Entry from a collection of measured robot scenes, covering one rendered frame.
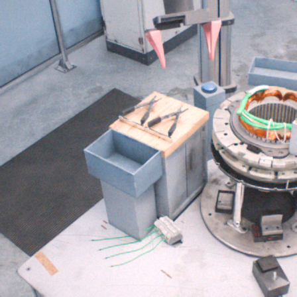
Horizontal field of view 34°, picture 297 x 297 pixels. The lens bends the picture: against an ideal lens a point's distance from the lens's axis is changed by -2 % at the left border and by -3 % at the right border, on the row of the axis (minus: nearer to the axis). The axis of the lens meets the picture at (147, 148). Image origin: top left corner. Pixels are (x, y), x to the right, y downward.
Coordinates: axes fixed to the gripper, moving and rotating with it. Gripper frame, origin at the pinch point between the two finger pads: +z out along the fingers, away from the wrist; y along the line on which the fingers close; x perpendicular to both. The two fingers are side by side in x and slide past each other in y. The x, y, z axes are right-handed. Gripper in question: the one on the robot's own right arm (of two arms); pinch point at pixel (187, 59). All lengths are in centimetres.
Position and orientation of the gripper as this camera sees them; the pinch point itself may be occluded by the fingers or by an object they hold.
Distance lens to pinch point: 98.5
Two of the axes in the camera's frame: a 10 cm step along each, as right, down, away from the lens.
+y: 9.8, -1.9, 1.1
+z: 1.7, 9.7, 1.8
